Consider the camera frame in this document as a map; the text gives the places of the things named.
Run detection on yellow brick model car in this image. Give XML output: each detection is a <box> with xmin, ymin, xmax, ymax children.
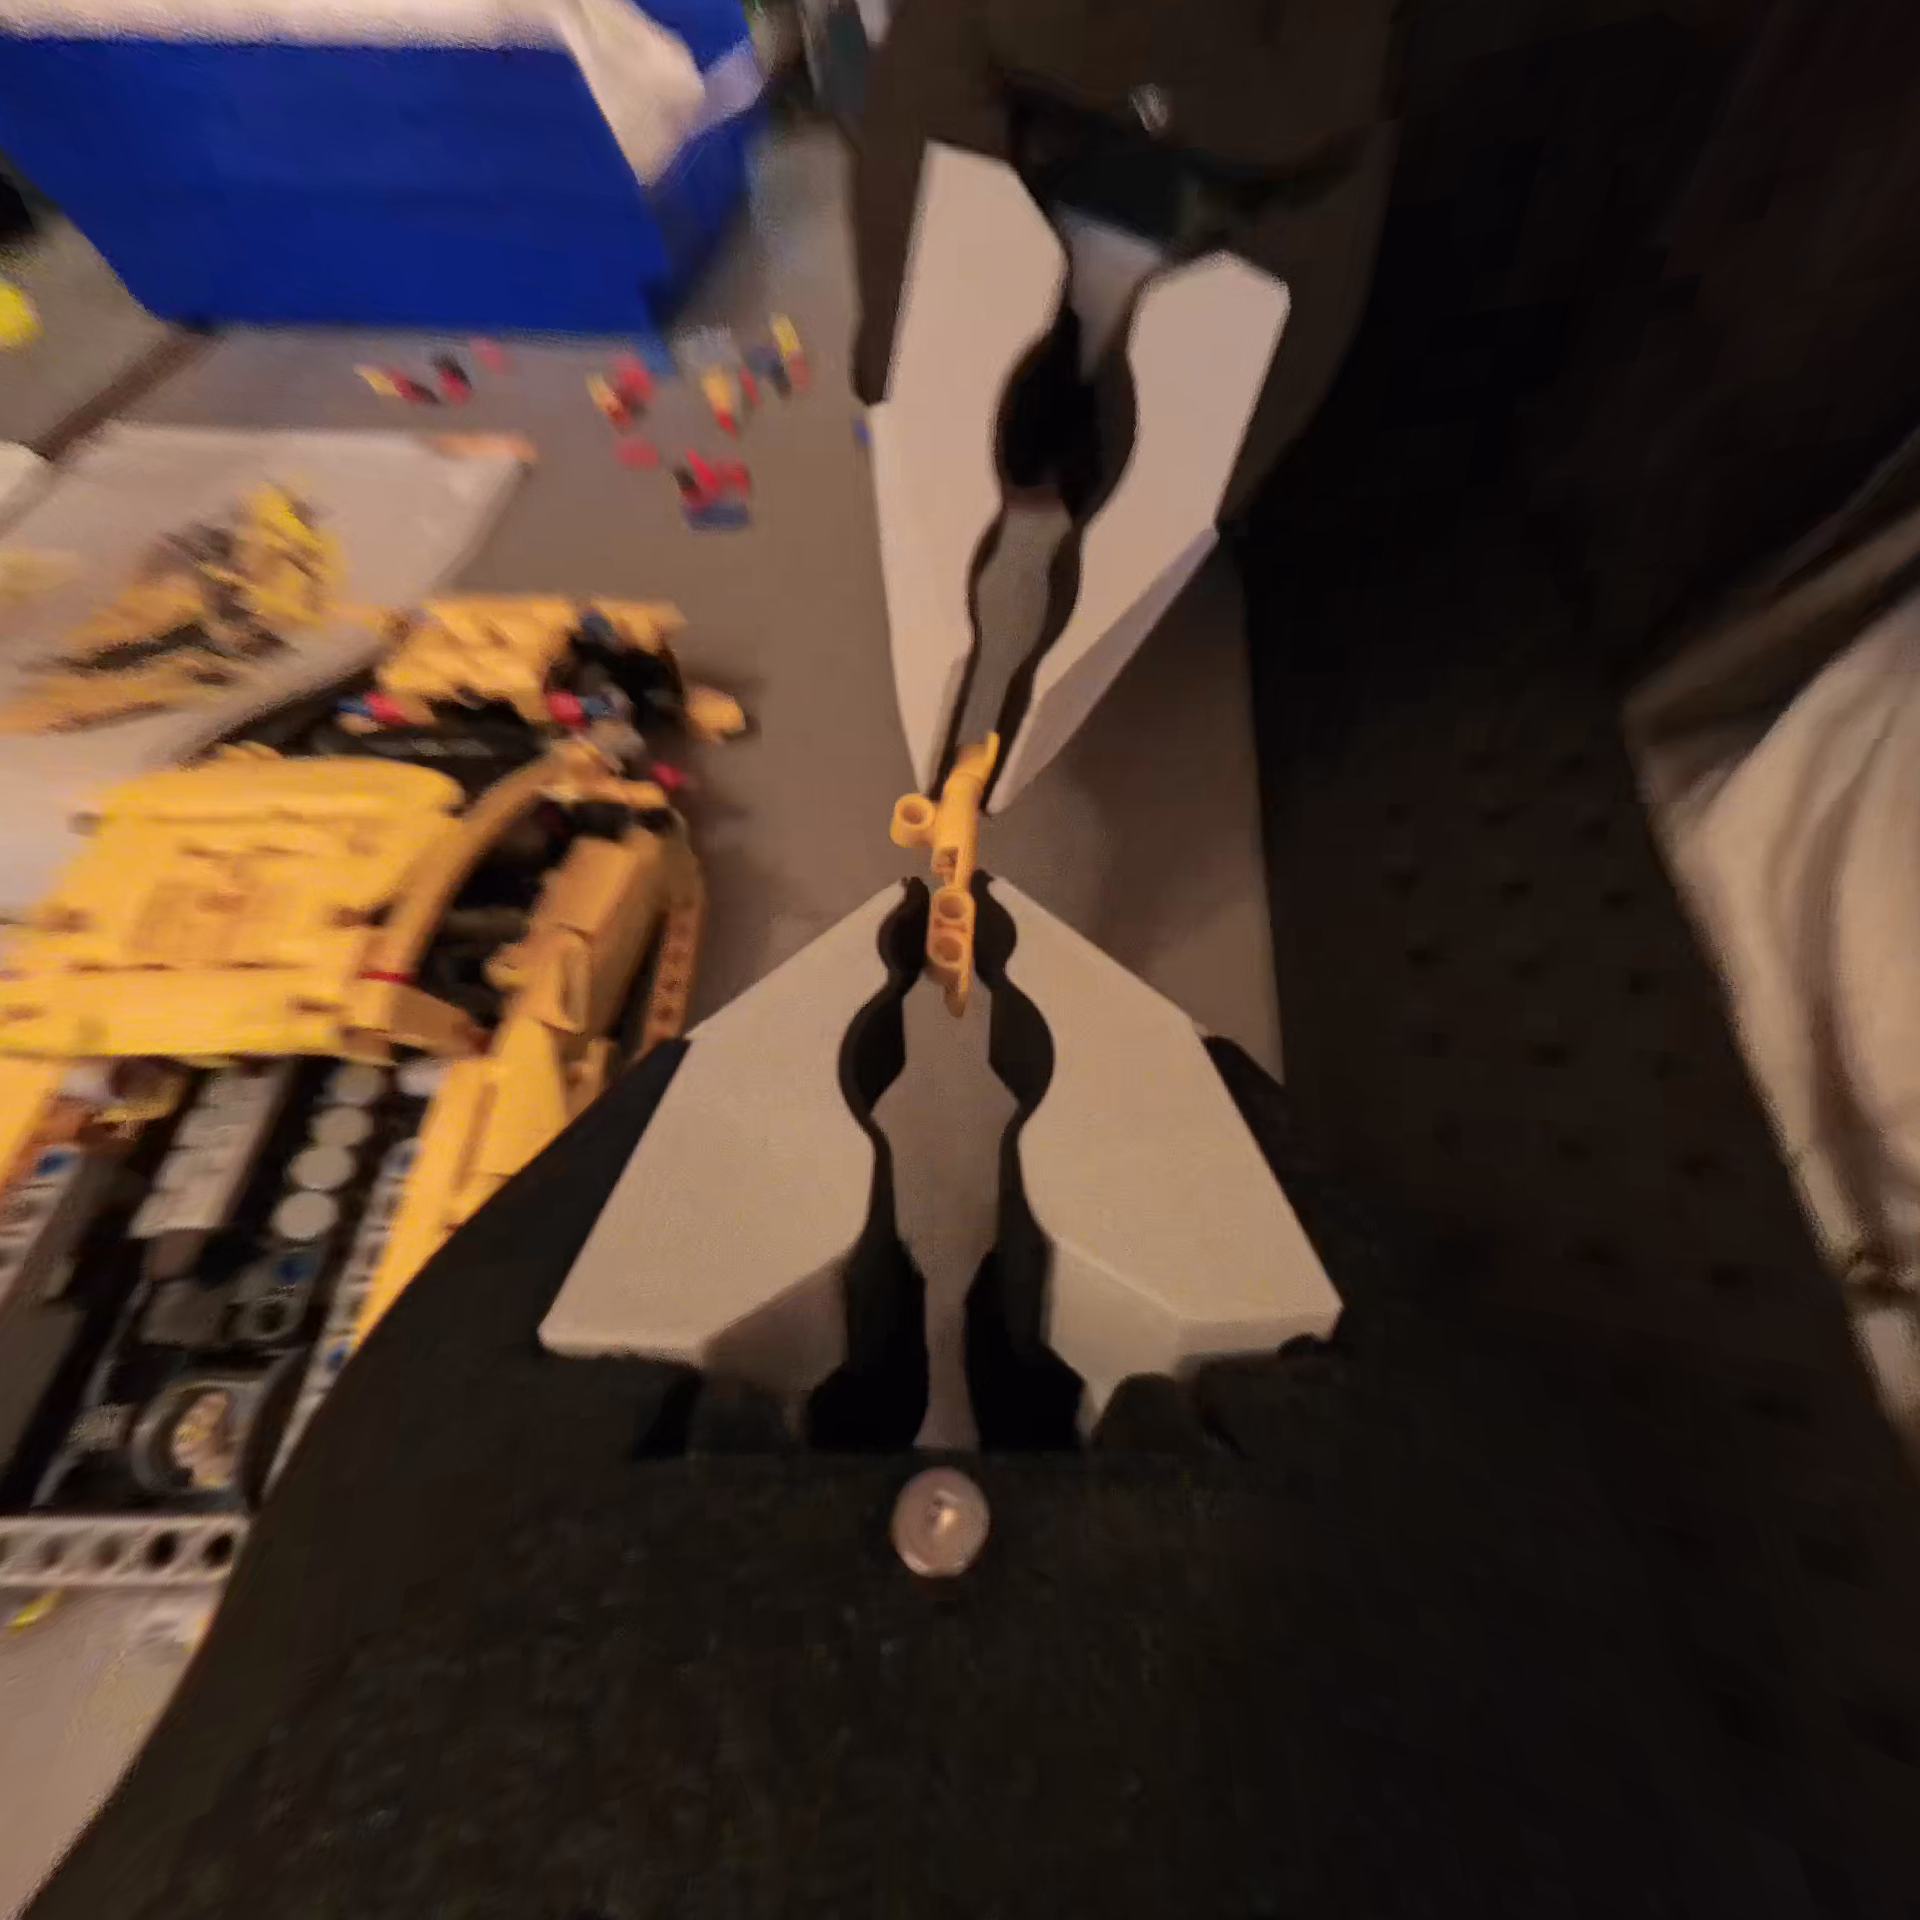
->
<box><xmin>0</xmin><ymin>591</ymin><xmax>752</xmax><ymax>1636</ymax></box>

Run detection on yellow brick hood panel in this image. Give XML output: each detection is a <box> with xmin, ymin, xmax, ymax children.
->
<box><xmin>383</xmin><ymin>597</ymin><xmax>692</xmax><ymax>713</ymax></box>

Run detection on instruction booklet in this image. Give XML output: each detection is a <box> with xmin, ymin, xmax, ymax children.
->
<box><xmin>0</xmin><ymin>427</ymin><xmax>534</xmax><ymax>887</ymax></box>

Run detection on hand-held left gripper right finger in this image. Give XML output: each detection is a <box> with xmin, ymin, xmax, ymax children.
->
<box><xmin>974</xmin><ymin>873</ymin><xmax>1348</xmax><ymax>1426</ymax></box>

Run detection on pile of small coloured bricks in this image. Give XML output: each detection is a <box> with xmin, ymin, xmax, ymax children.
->
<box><xmin>353</xmin><ymin>312</ymin><xmax>820</xmax><ymax>533</ymax></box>

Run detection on black dotted rubber mat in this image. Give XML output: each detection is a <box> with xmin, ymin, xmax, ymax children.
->
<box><xmin>1244</xmin><ymin>525</ymin><xmax>1893</xmax><ymax>1920</ymax></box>

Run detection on blue plastic bin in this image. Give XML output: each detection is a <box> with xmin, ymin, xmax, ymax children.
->
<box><xmin>0</xmin><ymin>0</ymin><xmax>768</xmax><ymax>336</ymax></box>

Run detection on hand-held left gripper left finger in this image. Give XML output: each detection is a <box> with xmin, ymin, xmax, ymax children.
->
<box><xmin>538</xmin><ymin>879</ymin><xmax>930</xmax><ymax>1422</ymax></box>

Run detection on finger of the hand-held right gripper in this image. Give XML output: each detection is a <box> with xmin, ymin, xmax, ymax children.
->
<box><xmin>868</xmin><ymin>142</ymin><xmax>1086</xmax><ymax>789</ymax></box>
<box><xmin>984</xmin><ymin>252</ymin><xmax>1296</xmax><ymax>815</ymax></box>

